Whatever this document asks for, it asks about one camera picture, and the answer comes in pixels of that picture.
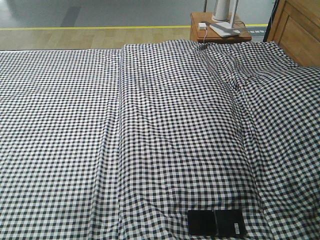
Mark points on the white charger with cable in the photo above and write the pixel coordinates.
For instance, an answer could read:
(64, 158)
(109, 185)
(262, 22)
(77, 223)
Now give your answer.
(202, 26)

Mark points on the wooden headboard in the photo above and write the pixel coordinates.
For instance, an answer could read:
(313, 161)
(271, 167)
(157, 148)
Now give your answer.
(296, 28)

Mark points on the black smartphone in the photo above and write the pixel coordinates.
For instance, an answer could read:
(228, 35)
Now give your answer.
(221, 223)

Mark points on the wooden nightstand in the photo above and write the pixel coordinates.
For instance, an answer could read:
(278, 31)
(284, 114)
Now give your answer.
(212, 36)

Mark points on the black white checkered duvet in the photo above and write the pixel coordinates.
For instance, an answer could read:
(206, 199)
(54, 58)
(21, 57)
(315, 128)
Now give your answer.
(218, 127)

